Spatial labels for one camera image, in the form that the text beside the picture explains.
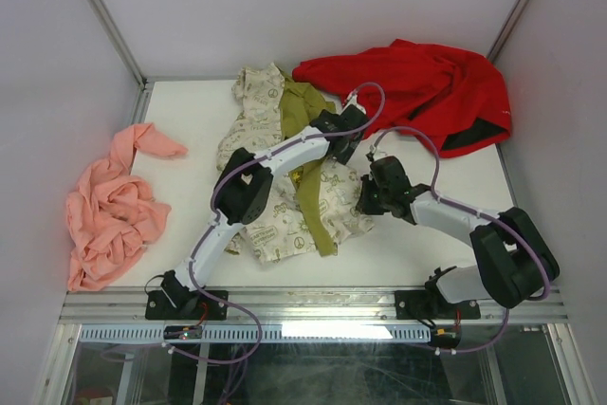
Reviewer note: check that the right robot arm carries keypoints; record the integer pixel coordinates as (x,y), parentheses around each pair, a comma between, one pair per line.
(513,263)

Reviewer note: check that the cream green patterned jacket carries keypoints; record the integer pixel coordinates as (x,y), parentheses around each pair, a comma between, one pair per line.
(313,208)

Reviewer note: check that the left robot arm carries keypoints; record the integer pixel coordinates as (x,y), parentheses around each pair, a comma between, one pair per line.
(241,193)

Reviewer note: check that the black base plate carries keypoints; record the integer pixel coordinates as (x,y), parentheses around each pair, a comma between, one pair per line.
(422,304)
(197,307)

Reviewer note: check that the red garment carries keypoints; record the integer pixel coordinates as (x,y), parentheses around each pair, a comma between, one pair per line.
(456,97)

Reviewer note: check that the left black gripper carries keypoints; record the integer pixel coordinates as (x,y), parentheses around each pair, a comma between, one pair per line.
(341,157)

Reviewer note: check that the aluminium corner post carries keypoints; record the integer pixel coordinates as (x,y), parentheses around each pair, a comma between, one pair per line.
(115,37)
(512,20)

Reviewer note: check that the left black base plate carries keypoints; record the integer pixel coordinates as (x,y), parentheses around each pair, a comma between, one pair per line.
(197,307)

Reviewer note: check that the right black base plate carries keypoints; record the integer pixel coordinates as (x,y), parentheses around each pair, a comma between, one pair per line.
(422,304)

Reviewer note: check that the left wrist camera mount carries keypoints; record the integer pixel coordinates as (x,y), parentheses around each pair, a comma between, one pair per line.
(352,101)

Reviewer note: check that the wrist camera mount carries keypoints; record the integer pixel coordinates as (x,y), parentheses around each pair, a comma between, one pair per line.
(352,101)
(374,154)

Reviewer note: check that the left aluminium corner post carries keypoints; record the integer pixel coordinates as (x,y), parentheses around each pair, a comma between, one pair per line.
(115,37)

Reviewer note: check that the right aluminium corner post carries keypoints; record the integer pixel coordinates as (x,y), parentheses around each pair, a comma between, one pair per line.
(512,20)

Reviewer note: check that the pink garment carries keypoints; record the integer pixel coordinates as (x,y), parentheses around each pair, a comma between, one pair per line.
(112,215)

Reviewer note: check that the aluminium front rail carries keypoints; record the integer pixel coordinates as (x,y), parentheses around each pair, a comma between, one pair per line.
(274,304)

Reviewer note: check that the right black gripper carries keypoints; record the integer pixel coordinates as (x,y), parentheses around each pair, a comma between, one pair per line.
(363,207)

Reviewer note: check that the white slotted cable duct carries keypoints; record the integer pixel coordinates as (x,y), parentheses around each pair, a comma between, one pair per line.
(147,333)

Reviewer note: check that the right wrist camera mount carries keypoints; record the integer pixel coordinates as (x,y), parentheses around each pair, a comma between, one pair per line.
(374,154)

